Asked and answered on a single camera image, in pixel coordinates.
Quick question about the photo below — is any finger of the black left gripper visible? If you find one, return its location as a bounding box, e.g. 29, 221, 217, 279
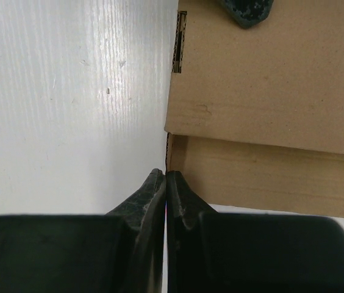
219, 0, 274, 29

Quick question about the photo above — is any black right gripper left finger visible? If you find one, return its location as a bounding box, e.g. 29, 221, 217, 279
0, 169, 166, 292

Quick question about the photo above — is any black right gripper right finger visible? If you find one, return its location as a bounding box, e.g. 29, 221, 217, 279
167, 171, 344, 292

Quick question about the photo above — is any brown cardboard box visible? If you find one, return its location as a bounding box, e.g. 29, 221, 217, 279
165, 1, 344, 217

